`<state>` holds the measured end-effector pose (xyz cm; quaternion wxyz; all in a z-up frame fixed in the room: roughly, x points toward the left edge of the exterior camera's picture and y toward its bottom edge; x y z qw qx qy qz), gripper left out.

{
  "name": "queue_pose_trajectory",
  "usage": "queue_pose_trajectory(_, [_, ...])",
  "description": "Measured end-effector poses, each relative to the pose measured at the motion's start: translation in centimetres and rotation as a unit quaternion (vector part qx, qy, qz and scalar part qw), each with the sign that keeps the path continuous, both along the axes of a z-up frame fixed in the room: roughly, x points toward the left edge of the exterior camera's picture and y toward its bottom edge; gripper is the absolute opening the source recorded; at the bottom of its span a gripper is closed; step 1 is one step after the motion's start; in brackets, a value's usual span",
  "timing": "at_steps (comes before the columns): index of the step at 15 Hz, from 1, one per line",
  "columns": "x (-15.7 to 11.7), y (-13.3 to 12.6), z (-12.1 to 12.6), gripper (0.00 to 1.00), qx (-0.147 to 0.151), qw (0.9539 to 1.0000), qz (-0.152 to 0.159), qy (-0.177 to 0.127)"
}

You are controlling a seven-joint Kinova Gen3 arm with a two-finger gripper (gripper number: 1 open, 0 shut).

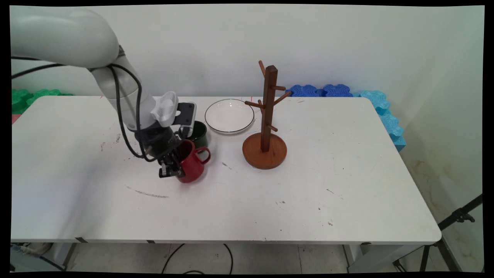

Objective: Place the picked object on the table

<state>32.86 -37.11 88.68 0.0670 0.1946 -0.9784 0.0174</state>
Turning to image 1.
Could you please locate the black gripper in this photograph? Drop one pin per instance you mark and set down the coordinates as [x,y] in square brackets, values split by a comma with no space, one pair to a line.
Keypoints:
[156,141]

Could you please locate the red mug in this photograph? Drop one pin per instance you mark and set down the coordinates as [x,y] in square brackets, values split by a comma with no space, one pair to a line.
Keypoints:
[193,168]

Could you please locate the dark green mug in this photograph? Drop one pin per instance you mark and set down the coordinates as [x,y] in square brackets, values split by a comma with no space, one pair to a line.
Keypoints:
[200,135]

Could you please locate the white plate with dark rim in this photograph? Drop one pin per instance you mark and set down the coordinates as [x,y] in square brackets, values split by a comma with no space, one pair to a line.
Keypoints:
[229,116]

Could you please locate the wooden mug tree stand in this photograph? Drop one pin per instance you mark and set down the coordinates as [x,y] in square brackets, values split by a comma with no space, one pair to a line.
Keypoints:
[269,100]

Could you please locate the table leg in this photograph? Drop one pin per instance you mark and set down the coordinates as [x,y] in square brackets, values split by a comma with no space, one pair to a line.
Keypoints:
[69,255]
[353,256]

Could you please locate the dark blue foam mat tile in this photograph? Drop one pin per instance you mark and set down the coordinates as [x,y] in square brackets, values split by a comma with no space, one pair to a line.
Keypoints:
[337,90]
[305,91]

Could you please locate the green foam mat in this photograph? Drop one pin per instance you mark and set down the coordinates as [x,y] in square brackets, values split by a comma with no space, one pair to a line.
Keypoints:
[27,98]

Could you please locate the pink foam mat piece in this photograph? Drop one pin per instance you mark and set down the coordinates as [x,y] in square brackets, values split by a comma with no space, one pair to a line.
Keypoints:
[15,118]

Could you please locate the light blue foam mat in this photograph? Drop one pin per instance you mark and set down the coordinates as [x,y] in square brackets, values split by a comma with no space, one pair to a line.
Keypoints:
[386,114]

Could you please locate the black tripod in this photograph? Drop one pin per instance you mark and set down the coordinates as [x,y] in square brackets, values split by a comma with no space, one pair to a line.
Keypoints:
[447,222]

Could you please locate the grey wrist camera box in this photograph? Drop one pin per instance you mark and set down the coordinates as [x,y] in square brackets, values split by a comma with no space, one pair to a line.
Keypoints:
[187,116]

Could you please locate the white vented wrist bracket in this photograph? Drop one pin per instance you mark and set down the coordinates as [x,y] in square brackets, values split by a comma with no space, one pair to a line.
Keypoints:
[165,109]

